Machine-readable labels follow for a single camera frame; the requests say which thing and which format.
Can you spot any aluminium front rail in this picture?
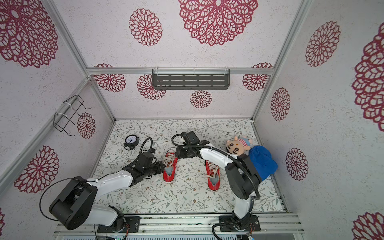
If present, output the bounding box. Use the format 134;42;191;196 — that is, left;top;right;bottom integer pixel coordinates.
53;213;305;240

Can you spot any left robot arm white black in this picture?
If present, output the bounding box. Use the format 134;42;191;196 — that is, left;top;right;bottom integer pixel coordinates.
49;152;166;232

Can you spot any plush doll head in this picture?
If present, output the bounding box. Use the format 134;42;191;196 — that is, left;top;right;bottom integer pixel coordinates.
226;137;253;156

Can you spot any black pressure gauge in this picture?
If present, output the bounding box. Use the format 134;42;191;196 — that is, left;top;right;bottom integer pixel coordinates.
124;135;139;151

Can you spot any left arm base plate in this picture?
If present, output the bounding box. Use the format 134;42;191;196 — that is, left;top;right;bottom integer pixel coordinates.
96;216;141;234

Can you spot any grey wall shelf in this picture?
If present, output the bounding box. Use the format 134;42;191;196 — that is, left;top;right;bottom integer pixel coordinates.
152;69;231;90

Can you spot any black wire wall rack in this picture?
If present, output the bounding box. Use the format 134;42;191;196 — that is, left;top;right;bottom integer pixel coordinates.
53;95;91;137

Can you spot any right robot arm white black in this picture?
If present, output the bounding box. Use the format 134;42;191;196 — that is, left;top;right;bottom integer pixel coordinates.
171;131;262;231

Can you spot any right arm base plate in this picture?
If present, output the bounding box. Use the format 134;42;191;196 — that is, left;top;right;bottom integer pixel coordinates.
219;215;261;232

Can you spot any red canvas sneaker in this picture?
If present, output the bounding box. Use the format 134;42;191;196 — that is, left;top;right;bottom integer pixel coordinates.
205;160;220;192
163;147;178;183

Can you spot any blue cap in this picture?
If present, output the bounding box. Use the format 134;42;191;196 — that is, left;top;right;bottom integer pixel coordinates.
249;146;278;181

